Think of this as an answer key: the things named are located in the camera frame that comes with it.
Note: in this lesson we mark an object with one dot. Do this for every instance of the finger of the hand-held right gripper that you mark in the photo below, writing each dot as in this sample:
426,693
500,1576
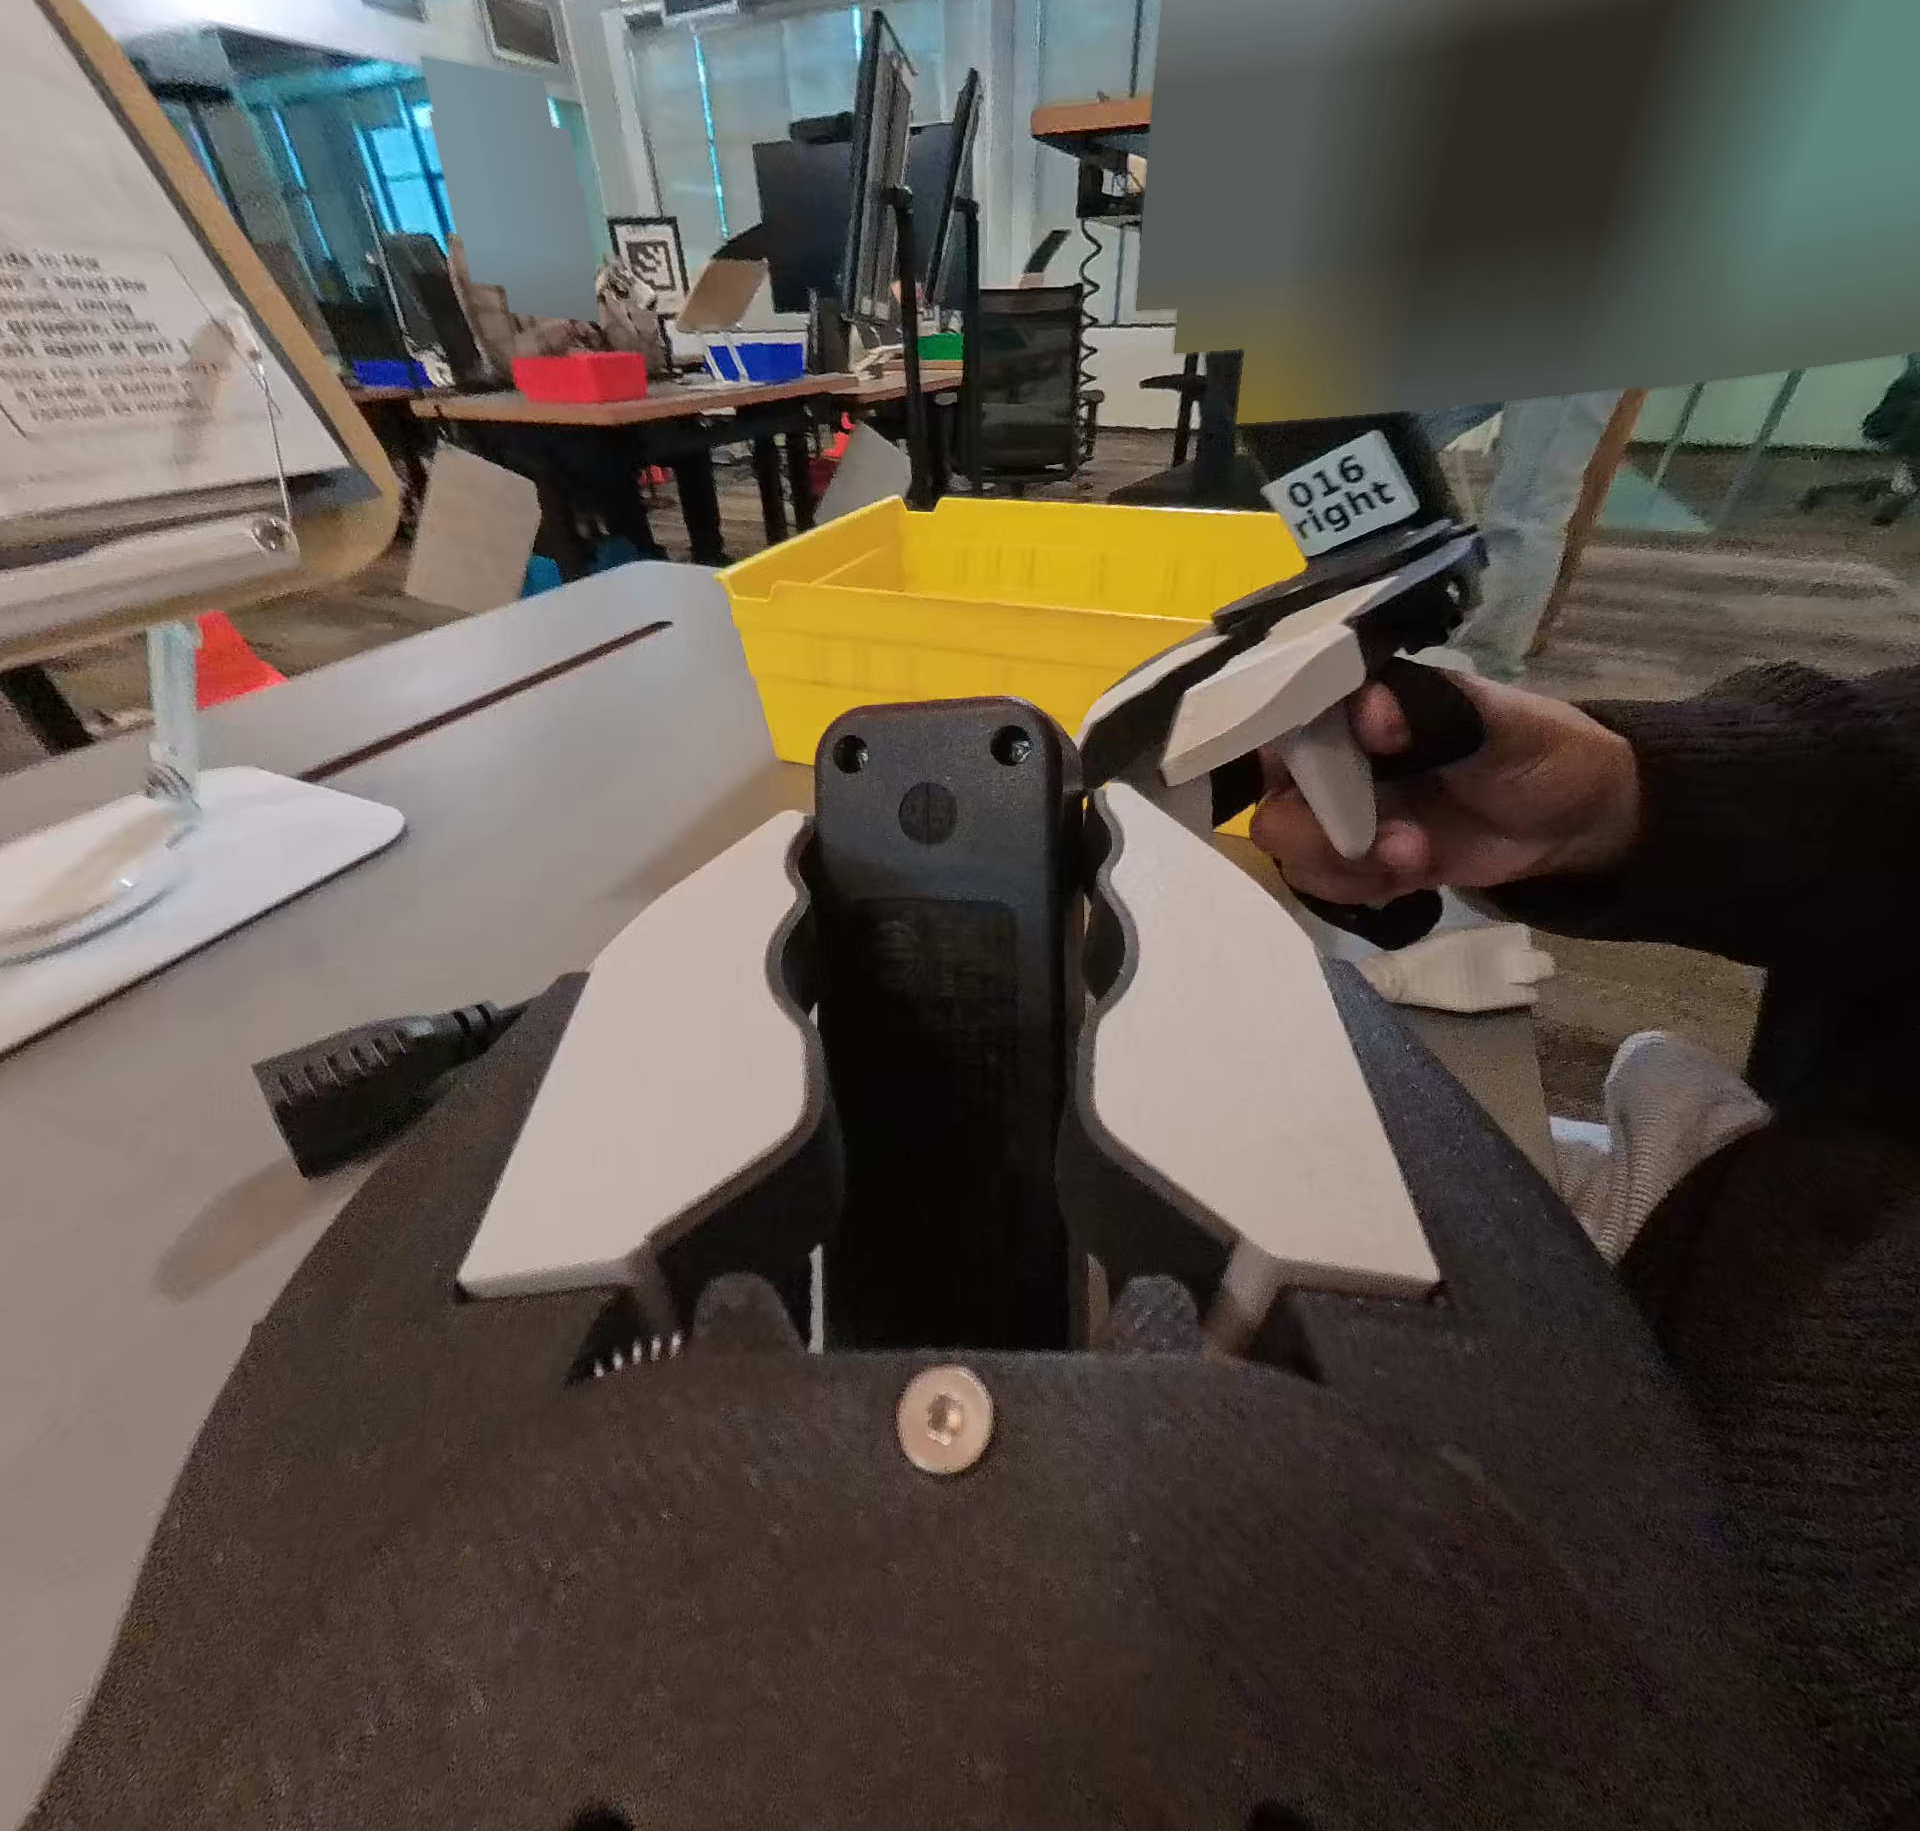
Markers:
1147,707
1266,690

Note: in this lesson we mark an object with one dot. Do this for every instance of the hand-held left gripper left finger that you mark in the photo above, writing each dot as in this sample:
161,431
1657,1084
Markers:
660,1051

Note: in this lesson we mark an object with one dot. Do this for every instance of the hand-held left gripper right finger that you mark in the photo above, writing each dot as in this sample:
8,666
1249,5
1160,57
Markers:
1261,1082

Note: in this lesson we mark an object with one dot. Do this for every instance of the black power strip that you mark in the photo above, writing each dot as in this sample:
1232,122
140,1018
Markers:
945,962

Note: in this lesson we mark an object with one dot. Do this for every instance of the person's right forearm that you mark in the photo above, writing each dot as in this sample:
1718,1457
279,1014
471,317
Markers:
1770,796

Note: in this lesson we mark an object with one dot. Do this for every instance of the grey desk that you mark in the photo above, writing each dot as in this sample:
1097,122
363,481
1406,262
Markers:
451,841

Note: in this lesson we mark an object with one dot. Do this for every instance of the standing desk with blue legs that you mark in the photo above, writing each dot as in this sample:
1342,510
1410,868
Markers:
1087,121

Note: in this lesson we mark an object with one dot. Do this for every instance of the person's right hand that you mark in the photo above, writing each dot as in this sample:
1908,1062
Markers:
1545,812

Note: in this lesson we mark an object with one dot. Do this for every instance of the white crumpled cloth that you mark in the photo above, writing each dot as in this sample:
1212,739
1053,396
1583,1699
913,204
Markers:
1455,969

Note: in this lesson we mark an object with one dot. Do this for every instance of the yellow plastic bin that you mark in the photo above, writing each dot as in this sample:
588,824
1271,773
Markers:
930,615

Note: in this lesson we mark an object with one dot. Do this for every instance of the black mesh office chair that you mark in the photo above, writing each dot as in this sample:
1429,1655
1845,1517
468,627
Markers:
1026,375

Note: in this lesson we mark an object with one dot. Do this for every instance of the leaning white board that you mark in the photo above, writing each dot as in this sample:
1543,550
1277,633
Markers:
862,474
471,525

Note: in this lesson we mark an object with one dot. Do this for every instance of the grey knit fabric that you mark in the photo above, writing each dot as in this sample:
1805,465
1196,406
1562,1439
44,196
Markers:
1665,1141

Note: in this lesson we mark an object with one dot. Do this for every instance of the small blue bin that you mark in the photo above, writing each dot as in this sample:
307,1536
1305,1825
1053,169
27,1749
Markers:
756,360
392,375

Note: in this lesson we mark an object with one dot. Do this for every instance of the black computer monitor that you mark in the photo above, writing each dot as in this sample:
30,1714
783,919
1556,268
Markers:
957,196
876,181

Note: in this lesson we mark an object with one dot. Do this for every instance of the orange cone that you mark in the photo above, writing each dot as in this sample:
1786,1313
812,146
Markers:
232,669

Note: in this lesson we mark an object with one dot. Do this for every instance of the wooden background table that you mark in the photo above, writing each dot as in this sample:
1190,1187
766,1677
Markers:
660,403

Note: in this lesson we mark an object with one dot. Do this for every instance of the cardboard flap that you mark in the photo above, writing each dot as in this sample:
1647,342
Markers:
722,299

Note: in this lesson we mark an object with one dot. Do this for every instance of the red box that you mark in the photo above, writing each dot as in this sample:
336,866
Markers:
577,380

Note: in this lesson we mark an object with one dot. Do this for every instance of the small framed marker sign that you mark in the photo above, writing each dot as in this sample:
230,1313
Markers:
645,260

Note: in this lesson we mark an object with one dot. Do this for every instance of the instruction sign stand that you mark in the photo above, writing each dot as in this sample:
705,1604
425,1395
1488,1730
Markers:
90,360

